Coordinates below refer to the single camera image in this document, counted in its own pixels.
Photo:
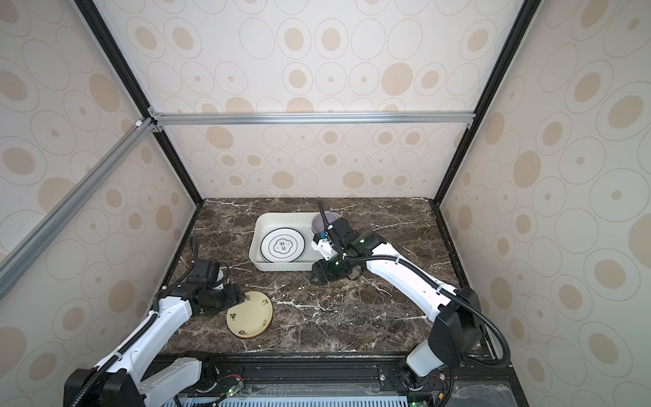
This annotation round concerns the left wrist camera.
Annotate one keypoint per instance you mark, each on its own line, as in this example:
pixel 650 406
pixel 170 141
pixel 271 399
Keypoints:
pixel 205 274

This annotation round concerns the black corner frame post right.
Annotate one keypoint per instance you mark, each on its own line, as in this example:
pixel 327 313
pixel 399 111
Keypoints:
pixel 507 54

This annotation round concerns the white plate teal line rim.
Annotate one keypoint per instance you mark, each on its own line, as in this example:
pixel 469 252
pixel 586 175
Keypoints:
pixel 283 245

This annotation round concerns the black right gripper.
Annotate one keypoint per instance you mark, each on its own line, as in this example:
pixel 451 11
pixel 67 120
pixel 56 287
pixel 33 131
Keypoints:
pixel 320 273

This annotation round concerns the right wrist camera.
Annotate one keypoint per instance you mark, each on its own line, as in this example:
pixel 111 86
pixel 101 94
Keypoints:
pixel 332 240

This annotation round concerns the black corner frame post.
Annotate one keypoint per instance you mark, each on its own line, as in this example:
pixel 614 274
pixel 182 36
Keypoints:
pixel 507 54
pixel 101 32

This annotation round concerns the white plastic bin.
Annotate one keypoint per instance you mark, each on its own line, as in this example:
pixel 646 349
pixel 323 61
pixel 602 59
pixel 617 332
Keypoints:
pixel 301 221

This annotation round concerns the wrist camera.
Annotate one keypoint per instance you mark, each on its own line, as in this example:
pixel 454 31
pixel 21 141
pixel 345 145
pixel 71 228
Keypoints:
pixel 332 240
pixel 205 274

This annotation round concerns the aluminium rail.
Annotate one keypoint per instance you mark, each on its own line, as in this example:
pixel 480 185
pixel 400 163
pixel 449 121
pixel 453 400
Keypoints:
pixel 17 263
pixel 339 118

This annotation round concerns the yellow plate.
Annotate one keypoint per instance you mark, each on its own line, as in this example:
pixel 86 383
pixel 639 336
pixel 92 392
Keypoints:
pixel 251 317

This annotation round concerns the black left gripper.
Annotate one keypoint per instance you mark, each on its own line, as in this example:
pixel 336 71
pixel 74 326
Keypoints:
pixel 233 295

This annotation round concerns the black corner frame post left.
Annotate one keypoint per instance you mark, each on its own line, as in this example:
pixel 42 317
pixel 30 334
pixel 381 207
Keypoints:
pixel 101 32

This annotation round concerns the aluminium rail back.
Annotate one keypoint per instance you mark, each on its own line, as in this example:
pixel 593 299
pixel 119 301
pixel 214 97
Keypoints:
pixel 339 118

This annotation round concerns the aluminium rail left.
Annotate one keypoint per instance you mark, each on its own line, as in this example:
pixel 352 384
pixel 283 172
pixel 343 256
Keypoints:
pixel 17 263

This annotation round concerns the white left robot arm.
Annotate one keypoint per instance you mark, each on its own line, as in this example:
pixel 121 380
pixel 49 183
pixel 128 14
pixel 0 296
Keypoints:
pixel 120 378

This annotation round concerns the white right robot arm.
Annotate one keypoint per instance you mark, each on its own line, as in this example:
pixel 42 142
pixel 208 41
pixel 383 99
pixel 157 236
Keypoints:
pixel 457 321

